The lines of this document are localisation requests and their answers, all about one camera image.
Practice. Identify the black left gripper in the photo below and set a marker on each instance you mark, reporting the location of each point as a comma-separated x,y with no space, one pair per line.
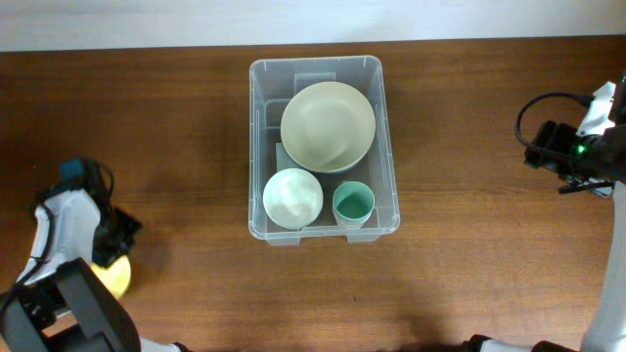
108,254

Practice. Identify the yellow small bowl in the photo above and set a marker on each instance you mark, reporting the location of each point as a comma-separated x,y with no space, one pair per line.
115,278

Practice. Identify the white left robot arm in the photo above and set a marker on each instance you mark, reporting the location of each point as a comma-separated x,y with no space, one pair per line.
59,302

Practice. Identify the large cream bowl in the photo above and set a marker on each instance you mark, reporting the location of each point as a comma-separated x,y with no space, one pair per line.
327,120

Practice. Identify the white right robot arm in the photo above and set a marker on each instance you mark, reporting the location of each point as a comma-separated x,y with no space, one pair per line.
548,261

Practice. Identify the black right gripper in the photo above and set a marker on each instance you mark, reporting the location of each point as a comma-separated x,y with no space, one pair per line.
553,139

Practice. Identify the cream plastic cup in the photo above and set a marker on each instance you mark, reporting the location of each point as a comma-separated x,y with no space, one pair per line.
350,223

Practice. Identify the mint green plastic cup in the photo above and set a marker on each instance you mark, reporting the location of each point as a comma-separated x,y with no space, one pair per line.
353,199

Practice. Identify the mint green small bowl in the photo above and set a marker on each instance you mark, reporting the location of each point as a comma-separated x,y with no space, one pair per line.
293,198

